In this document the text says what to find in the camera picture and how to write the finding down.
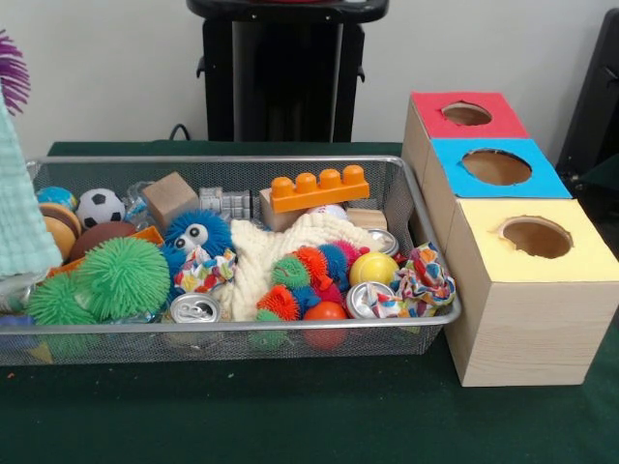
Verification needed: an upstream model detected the green cloth table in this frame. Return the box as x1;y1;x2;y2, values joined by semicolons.
0;140;619;464

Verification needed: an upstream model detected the orange plastic tray block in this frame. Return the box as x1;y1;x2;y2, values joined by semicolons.
269;164;370;214

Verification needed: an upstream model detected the colourful polka-dot cloth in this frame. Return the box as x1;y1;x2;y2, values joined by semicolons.
372;242;456;317

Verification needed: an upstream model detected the wire mesh bin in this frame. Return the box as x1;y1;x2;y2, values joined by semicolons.
0;155;463;364

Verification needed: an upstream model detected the green spiky googly-eyed toy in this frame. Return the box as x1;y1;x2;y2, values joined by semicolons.
27;271;98;327

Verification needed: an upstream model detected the small soccer ball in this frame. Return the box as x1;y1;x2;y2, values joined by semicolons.
75;188;127;231

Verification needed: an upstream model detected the cream waffle cloth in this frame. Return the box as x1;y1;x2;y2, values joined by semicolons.
227;213;383;322

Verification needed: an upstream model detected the large green spiky ball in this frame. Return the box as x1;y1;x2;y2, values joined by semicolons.
77;237;172;322

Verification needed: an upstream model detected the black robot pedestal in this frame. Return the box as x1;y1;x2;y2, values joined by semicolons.
187;0;393;143

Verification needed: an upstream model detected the mint green cloth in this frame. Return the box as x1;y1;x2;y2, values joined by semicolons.
0;97;65;281

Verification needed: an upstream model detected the black floor stand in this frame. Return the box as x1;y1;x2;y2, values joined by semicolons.
559;8;619;194

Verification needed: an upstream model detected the wooden box with three holes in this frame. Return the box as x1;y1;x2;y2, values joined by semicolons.
401;92;619;388

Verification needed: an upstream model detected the yellow ball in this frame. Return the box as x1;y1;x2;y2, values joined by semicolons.
350;251;399;288

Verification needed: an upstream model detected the purple spiky toy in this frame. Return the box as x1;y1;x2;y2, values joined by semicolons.
0;29;31;117

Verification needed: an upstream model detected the blue furry googly-eyed toy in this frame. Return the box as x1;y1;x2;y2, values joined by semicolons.
160;211;235;281

